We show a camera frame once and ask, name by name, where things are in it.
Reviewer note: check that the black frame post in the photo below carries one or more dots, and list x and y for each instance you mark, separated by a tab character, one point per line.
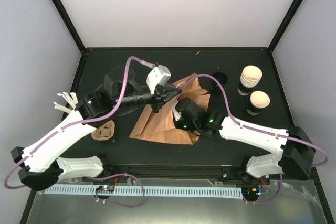
293	8
69	24

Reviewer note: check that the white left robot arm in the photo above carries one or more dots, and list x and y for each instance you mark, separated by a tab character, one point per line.
41	163

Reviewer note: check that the brown cardboard cup carrier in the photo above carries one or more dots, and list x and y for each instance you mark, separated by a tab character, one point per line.
105	132

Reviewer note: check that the right small circuit board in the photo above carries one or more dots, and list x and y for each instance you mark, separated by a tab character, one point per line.
254	191

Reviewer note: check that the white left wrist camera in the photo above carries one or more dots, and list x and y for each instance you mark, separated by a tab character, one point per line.
159	75

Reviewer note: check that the single black paper cup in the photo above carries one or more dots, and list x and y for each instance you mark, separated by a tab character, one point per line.
258	101

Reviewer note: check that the black cup with coffee beans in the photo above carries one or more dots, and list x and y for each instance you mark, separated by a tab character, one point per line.
222	78

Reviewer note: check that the white wooden stirrers in glass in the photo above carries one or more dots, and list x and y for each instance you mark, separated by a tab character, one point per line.
70	99

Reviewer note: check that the white slotted cable duct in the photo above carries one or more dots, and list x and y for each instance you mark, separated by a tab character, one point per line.
149	191

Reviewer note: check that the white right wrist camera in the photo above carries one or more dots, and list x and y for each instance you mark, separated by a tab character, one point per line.
176	114

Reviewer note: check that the small circuit board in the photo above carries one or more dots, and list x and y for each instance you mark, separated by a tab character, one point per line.
254	191
105	189

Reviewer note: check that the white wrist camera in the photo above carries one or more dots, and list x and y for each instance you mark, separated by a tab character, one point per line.
176	114
159	75

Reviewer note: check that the black frame post right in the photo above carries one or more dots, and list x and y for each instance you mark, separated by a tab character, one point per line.
293	8

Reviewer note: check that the black frame post left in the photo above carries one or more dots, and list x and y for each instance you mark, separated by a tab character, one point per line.
69	24

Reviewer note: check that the stack of black paper cups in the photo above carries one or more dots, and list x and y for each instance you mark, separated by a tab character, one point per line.
249	78

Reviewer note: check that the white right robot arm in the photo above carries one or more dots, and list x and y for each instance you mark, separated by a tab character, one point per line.
289	151

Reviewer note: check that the left small circuit board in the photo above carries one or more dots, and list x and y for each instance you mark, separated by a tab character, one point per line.
105	189

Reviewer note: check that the black front aluminium rail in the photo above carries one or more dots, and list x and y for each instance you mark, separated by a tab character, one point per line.
234	173

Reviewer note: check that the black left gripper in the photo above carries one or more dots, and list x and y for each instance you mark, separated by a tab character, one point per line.
166	93

